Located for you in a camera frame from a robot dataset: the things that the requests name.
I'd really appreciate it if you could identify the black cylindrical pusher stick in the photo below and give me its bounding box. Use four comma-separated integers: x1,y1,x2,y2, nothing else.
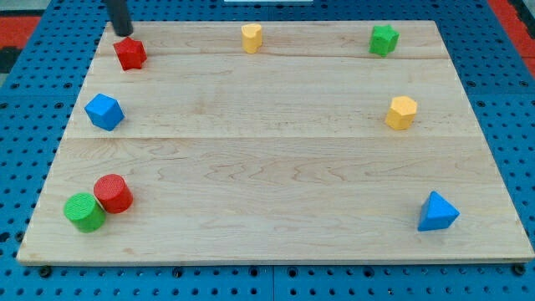
104,0,134,37

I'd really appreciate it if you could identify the red star block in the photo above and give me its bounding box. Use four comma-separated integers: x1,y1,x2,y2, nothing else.
113,37,147,71

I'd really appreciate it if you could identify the green star block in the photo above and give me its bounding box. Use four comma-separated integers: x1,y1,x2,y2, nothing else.
369,24,400,57

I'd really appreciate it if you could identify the blue cube block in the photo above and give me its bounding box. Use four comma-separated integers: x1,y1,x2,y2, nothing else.
84,94,125,131

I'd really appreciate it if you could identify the red cylinder block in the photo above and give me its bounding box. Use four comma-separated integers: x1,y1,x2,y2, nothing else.
94,174,133,214

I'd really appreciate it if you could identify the green cylinder block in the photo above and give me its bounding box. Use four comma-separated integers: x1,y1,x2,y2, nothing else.
64,192,105,233

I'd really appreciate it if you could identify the light wooden board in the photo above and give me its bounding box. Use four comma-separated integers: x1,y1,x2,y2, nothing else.
17,21,534,266

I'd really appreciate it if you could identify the yellow hexagon block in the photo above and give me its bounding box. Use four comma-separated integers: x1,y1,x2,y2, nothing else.
385,95,418,130

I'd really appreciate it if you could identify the blue triangle block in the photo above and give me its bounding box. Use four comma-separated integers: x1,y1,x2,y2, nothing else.
417,191,460,232

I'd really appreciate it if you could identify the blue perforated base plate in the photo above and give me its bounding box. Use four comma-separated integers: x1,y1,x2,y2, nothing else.
1,1,534,300

